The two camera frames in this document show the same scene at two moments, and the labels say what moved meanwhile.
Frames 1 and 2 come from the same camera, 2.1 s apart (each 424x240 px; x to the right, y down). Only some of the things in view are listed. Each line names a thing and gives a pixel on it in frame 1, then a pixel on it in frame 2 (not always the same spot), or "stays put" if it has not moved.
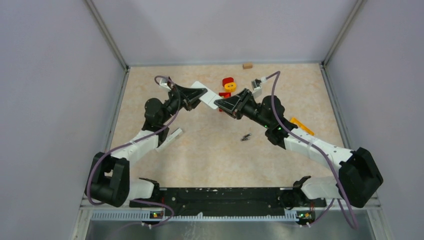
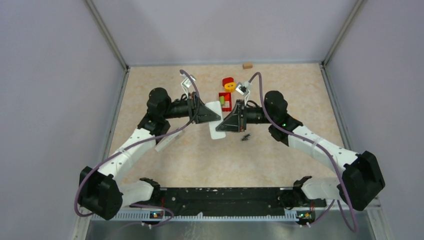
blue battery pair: (246, 137) stays put
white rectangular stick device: (173, 136) stays put
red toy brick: (225, 94) stays put
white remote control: (209, 97) → (215, 106)
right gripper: (234, 103) → (234, 122)
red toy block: (227, 80) stays put
